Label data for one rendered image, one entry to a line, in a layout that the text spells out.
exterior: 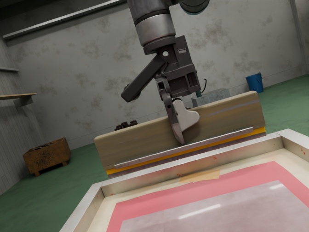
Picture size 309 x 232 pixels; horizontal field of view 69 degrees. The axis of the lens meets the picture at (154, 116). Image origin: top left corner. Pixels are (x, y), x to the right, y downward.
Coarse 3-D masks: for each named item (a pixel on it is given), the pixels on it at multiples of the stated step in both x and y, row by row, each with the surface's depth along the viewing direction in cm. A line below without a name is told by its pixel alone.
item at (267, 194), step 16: (224, 176) 55; (240, 176) 52; (256, 176) 50; (272, 176) 48; (288, 176) 46; (208, 192) 50; (224, 192) 48; (240, 192) 46; (256, 192) 45; (272, 192) 43; (288, 192) 42; (304, 192) 40; (208, 208) 45; (224, 208) 43; (240, 208) 42; (256, 208) 40; (272, 208) 39; (288, 208) 38; (304, 208) 37; (208, 224) 40; (224, 224) 39; (240, 224) 38; (256, 224) 36; (272, 224) 35; (288, 224) 34; (304, 224) 34
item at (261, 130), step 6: (252, 132) 48; (258, 132) 48; (234, 138) 48; (240, 138) 48; (210, 144) 49; (216, 144) 48; (186, 150) 49; (192, 150) 49; (168, 156) 50; (174, 156) 50; (144, 162) 50; (150, 162) 50; (114, 168) 51; (120, 168) 51; (126, 168) 51
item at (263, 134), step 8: (248, 136) 48; (256, 136) 48; (224, 144) 48; (232, 144) 48; (192, 152) 49; (200, 152) 49; (160, 160) 50; (168, 160) 50; (136, 168) 50; (144, 168) 51; (112, 176) 51
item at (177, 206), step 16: (160, 192) 57; (176, 192) 55; (192, 192) 52; (128, 208) 54; (144, 208) 52; (160, 208) 50; (176, 208) 48; (192, 208) 46; (112, 224) 50; (128, 224) 48; (144, 224) 46; (160, 224) 44; (176, 224) 43; (192, 224) 41
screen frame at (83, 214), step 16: (288, 128) 62; (240, 144) 62; (256, 144) 60; (272, 144) 59; (288, 144) 56; (304, 144) 50; (176, 160) 65; (192, 160) 61; (208, 160) 61; (224, 160) 61; (128, 176) 65; (144, 176) 63; (160, 176) 62; (176, 176) 62; (96, 192) 61; (112, 192) 64; (80, 208) 54; (96, 208) 58; (64, 224) 49; (80, 224) 49
